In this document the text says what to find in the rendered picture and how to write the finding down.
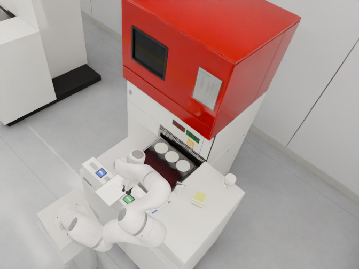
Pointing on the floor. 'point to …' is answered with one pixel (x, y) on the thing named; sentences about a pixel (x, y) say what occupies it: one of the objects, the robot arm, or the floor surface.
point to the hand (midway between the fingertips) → (128, 191)
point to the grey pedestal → (72, 253)
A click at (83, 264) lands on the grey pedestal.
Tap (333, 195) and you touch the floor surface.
